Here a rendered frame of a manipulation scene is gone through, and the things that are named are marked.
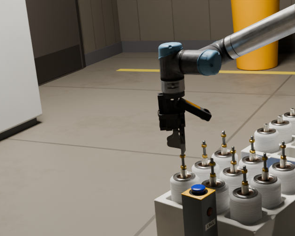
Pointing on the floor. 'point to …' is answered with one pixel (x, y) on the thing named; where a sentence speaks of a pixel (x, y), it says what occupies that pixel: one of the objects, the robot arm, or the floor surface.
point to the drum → (259, 54)
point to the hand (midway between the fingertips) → (184, 150)
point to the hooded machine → (11, 71)
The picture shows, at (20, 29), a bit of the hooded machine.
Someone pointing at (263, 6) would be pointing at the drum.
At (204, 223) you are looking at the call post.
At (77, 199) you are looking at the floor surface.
